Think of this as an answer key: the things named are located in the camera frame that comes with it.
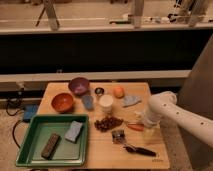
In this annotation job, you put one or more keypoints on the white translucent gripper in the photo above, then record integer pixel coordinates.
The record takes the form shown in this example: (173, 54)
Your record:
(148, 134)

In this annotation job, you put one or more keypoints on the red chili pepper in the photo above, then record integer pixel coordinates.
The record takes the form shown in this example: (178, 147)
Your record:
(136, 127)

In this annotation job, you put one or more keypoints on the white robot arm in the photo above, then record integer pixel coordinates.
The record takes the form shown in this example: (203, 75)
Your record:
(164, 104)

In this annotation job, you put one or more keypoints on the yellow corn cob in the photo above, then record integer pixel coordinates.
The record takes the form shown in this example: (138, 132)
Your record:
(139, 115)

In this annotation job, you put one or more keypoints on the bunch of dark grapes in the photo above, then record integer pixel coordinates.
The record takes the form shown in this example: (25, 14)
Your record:
(107, 123)

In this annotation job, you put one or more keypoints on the orange fruit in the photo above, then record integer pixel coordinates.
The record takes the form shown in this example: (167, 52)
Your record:
(118, 92)

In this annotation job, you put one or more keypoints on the white cup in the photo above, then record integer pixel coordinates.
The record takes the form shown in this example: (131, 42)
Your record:
(106, 102)

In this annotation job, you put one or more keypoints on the small dark round lid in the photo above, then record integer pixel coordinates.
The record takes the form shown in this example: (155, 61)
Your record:
(99, 91)

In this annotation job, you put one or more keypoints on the blue grey oval object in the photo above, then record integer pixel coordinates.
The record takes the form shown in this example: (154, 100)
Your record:
(87, 101)

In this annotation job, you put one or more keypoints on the grey blue sponge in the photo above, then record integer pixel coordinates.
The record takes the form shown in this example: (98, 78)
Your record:
(74, 131)

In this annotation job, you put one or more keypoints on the purple bowl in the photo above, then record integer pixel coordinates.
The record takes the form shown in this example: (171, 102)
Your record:
(79, 86)

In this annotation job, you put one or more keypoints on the green plastic tray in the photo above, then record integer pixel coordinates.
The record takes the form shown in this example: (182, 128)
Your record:
(66, 154)

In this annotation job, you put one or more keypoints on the orange bowl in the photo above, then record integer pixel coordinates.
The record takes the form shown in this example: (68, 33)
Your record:
(62, 102)

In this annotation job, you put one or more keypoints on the dark brown block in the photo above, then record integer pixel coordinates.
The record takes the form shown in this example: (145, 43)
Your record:
(50, 146)

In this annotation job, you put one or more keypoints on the blue box on floor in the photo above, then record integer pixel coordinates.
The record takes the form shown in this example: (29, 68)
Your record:
(30, 111)

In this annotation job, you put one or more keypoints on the black handled metal spatula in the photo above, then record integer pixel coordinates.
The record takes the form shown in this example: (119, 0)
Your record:
(118, 137)

